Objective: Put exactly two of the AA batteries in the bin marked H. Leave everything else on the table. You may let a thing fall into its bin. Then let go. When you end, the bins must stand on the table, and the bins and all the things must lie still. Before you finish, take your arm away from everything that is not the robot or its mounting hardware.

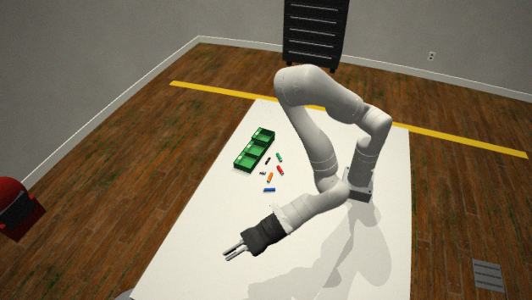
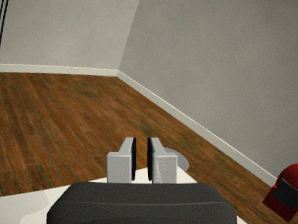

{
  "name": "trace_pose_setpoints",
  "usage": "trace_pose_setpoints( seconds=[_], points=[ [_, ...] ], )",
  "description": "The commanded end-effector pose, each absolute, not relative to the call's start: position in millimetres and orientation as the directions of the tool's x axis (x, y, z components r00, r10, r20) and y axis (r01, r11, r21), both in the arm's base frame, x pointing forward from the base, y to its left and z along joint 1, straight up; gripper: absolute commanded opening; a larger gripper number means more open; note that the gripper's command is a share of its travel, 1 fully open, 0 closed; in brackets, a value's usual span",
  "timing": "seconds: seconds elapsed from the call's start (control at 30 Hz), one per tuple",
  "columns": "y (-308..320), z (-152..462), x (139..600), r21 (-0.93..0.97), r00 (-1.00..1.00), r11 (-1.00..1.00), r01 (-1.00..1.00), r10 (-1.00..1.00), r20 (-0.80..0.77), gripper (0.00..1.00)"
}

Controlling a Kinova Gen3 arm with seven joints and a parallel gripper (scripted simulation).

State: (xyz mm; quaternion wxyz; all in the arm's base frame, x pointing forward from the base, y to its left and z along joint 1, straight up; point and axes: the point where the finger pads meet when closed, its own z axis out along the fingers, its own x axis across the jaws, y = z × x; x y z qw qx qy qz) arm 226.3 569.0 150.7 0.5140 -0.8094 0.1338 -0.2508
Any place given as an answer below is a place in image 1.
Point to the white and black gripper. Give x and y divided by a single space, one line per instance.
268 231

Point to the red aa battery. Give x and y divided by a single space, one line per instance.
280 170

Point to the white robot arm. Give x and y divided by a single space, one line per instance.
307 84

